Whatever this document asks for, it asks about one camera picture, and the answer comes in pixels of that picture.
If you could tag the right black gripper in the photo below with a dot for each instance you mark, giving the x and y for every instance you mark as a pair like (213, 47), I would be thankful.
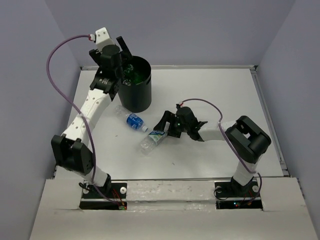
(166, 117)

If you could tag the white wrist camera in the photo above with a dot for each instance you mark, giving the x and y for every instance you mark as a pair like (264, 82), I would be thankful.
(102, 38)
(179, 104)

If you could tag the black cylindrical waste bin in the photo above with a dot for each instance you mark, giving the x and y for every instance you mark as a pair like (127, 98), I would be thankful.
(137, 98)

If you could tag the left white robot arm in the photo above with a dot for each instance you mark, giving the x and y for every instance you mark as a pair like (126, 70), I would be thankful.
(74, 149)

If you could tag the clear bottle white green label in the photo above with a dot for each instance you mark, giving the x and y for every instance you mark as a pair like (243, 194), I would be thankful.
(152, 140)

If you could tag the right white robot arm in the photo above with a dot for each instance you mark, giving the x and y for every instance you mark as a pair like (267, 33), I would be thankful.
(245, 138)

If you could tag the clear bottle blue label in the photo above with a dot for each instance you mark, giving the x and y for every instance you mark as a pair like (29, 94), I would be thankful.
(131, 119)

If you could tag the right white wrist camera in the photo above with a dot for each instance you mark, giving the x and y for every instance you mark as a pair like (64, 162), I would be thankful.
(179, 104)

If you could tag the green plastic bottle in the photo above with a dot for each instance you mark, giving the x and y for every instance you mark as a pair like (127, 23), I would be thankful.
(133, 74)

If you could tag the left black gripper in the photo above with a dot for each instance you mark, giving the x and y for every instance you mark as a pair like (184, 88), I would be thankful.
(128, 56)

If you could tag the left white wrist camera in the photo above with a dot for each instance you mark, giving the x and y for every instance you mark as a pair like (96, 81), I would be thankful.
(102, 38)

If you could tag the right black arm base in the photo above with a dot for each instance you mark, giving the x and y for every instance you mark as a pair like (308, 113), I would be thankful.
(228, 199)

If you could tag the clear bottle without label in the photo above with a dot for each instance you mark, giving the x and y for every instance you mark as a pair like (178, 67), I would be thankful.
(126, 82)

